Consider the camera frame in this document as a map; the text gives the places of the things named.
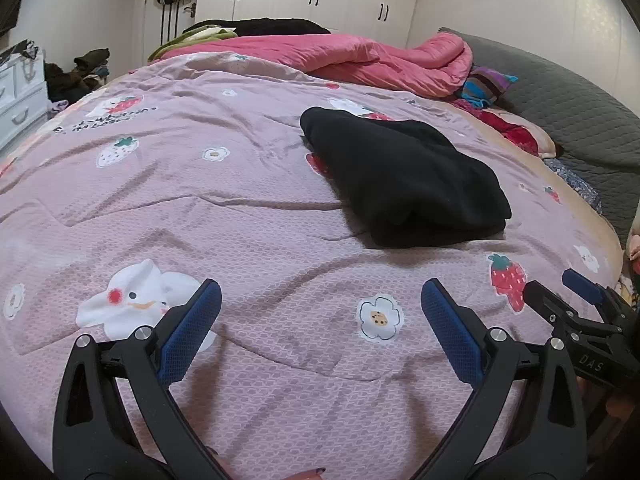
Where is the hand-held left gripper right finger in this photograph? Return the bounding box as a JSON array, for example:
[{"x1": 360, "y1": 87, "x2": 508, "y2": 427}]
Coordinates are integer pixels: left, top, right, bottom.
[{"x1": 422, "y1": 280, "x2": 588, "y2": 480}]

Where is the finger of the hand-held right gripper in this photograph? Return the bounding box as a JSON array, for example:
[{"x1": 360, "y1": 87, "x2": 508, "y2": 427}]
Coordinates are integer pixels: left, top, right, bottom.
[
  {"x1": 522, "y1": 280, "x2": 581, "y2": 331},
  {"x1": 561, "y1": 268, "x2": 626, "y2": 313}
]

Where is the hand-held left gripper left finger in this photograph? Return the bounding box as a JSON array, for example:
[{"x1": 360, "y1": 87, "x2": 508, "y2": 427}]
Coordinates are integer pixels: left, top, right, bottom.
[{"x1": 52, "y1": 280, "x2": 236, "y2": 480}]

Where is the black sweater with orange cuffs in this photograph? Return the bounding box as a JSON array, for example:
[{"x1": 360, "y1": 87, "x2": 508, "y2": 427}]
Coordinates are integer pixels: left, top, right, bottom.
[{"x1": 299, "y1": 106, "x2": 513, "y2": 249}]

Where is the pile of dark clothes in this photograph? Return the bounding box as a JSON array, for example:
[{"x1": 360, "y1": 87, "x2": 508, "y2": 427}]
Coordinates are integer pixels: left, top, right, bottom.
[{"x1": 44, "y1": 48, "x2": 112, "y2": 106}]

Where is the person's right hand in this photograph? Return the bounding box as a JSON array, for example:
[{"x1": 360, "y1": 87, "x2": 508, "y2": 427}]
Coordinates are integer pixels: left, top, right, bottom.
[{"x1": 577, "y1": 377, "x2": 633, "y2": 423}]

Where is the person's left hand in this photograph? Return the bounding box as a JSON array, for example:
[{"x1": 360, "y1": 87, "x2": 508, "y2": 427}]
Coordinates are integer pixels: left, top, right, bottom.
[{"x1": 205, "y1": 450, "x2": 327, "y2": 480}]

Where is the lilac strawberry print quilt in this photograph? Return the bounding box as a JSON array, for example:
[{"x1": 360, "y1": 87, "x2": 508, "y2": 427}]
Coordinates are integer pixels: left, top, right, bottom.
[{"x1": 0, "y1": 51, "x2": 626, "y2": 480}]

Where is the blue floral sheet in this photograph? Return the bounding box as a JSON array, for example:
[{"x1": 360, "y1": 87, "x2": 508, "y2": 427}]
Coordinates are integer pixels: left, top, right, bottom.
[{"x1": 542, "y1": 157, "x2": 603, "y2": 211}]

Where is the red cloth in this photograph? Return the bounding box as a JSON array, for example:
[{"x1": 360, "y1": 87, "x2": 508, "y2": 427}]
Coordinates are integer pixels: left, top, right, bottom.
[{"x1": 452, "y1": 100, "x2": 556, "y2": 158}]

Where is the grey quilted headboard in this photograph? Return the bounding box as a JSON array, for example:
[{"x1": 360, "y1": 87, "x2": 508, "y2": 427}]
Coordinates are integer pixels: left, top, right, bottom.
[{"x1": 440, "y1": 27, "x2": 640, "y2": 241}]

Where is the striped colourful pillow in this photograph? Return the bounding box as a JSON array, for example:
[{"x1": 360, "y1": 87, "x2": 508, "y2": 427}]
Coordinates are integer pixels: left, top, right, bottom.
[{"x1": 460, "y1": 65, "x2": 520, "y2": 108}]

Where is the pink comforter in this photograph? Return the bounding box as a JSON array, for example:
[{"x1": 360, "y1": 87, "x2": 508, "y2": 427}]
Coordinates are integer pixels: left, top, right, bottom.
[{"x1": 157, "y1": 32, "x2": 473, "y2": 100}]

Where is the white drawer cabinet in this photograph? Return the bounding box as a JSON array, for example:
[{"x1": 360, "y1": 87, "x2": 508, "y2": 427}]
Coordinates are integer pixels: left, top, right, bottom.
[{"x1": 0, "y1": 42, "x2": 51, "y2": 148}]

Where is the olive green cloth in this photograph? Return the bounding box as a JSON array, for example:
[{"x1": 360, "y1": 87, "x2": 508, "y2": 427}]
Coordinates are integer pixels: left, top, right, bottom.
[{"x1": 147, "y1": 25, "x2": 238, "y2": 61}]

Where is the white door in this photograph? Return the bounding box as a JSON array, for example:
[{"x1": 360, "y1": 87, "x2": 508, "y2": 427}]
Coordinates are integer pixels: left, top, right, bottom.
[{"x1": 142, "y1": 0, "x2": 206, "y2": 63}]

